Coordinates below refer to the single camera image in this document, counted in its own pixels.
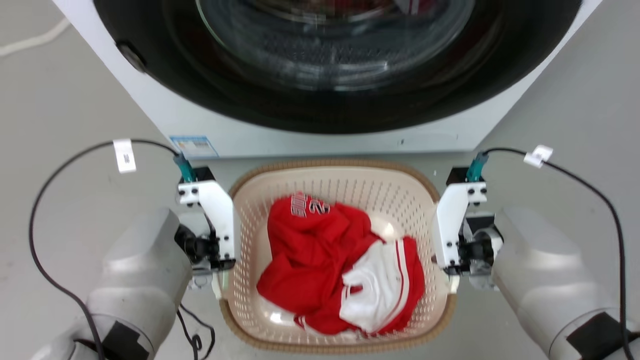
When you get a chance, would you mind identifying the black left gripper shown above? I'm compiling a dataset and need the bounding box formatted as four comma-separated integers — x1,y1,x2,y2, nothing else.
174,224,237,301

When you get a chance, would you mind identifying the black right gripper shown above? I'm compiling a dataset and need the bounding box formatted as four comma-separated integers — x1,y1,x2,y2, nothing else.
444,216,504,294

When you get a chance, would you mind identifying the beige perforated plastic laundry basket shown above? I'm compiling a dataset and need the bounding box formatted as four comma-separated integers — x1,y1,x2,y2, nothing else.
219,159,457,355

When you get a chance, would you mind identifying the blue white energy label sticker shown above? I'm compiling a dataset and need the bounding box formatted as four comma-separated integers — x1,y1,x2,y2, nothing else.
169,135,220,160

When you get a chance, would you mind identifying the red and white sports jersey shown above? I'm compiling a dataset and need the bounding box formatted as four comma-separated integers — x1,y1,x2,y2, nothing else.
256,192,426,336

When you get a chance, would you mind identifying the white front-load washing machine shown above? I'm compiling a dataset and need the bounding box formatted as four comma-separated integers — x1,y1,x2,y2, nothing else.
52,0,603,160

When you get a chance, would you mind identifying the black round washer door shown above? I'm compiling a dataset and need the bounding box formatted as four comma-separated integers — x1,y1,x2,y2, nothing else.
92,0,583,135

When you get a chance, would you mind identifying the teal right cable connector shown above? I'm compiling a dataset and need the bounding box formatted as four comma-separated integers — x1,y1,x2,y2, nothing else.
466,151,489,183

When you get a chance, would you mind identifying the teal cable connector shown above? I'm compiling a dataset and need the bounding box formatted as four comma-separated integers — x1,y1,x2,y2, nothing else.
173,153,197,183
466,151,489,183

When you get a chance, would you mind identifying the teal left cable connector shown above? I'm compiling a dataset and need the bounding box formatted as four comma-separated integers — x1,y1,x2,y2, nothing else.
173,153,197,183

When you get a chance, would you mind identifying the white right cable tag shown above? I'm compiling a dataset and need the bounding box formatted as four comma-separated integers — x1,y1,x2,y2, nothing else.
523,145,554,169

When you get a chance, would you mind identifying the white cable tag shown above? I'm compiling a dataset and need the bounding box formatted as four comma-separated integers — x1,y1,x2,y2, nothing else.
113,138,137,174
523,145,554,169

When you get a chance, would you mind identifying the white left cable tag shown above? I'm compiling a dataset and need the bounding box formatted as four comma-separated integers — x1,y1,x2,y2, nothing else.
113,138,137,174

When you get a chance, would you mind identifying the white cord on floor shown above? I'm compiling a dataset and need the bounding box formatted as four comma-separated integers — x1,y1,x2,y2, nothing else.
0,18,71,57

